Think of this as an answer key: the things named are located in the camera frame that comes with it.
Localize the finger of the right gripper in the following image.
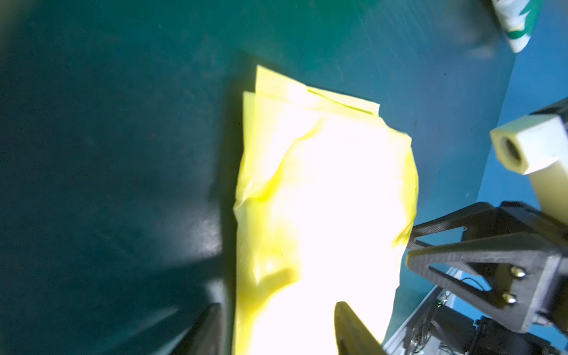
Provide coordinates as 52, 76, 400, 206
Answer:
406, 235, 555, 320
407, 203, 495, 251

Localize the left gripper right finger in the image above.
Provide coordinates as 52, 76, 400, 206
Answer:
334, 301, 387, 355

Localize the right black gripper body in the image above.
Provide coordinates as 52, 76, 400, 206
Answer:
488, 201, 567, 333

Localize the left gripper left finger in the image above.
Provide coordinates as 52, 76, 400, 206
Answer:
170, 303, 224, 355

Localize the plain yellow raincoat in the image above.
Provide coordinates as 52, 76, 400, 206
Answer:
232, 66, 419, 354

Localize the white dinosaur print raincoat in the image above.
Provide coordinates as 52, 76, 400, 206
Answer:
491, 0, 545, 54

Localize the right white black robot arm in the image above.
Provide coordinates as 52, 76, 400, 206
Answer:
405, 201, 567, 354

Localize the aluminium front rail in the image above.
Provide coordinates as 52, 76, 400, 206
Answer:
382, 265, 471, 355

